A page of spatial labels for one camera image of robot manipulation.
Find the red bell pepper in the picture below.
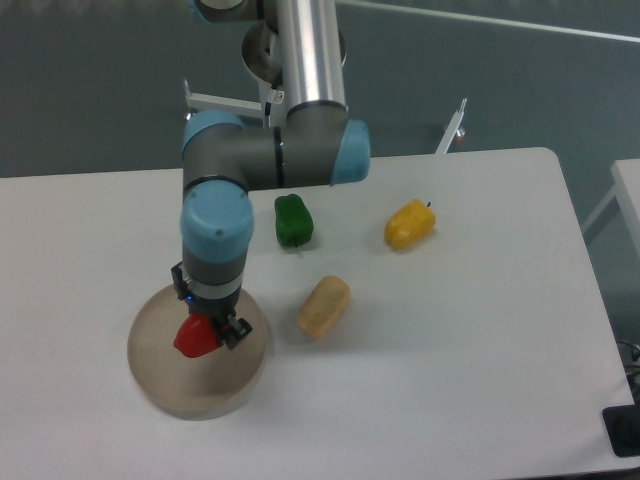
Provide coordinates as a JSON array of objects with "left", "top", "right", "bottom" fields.
[{"left": 173, "top": 313, "right": 220, "bottom": 359}]

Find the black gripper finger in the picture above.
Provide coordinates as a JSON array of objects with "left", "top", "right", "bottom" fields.
[
  {"left": 171, "top": 262, "right": 186, "bottom": 301},
  {"left": 213, "top": 314, "right": 252, "bottom": 349}
]

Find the round beige plate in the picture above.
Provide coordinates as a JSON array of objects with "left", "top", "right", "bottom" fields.
[{"left": 127, "top": 286, "right": 270, "bottom": 420}]

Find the beige bread loaf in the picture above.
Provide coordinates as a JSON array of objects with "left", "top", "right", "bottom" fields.
[{"left": 296, "top": 275, "right": 351, "bottom": 339}]

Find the white side table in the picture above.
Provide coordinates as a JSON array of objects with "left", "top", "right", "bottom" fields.
[{"left": 581, "top": 159, "right": 639, "bottom": 251}]

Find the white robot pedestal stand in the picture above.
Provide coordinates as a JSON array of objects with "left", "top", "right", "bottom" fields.
[{"left": 181, "top": 24, "right": 468, "bottom": 155}]

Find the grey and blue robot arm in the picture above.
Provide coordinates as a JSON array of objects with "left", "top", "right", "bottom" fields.
[{"left": 171, "top": 1, "right": 370, "bottom": 358}]

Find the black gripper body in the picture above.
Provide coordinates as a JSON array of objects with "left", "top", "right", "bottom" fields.
[{"left": 181, "top": 291, "right": 240, "bottom": 324}]

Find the green bell pepper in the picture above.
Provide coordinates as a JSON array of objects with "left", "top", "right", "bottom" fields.
[{"left": 274, "top": 194, "right": 314, "bottom": 248}]

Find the yellow bell pepper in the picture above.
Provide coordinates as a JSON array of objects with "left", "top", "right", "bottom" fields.
[{"left": 384, "top": 199, "right": 436, "bottom": 251}]

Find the black box at table edge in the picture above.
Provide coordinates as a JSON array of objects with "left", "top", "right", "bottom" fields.
[{"left": 602, "top": 405, "right": 639, "bottom": 458}]

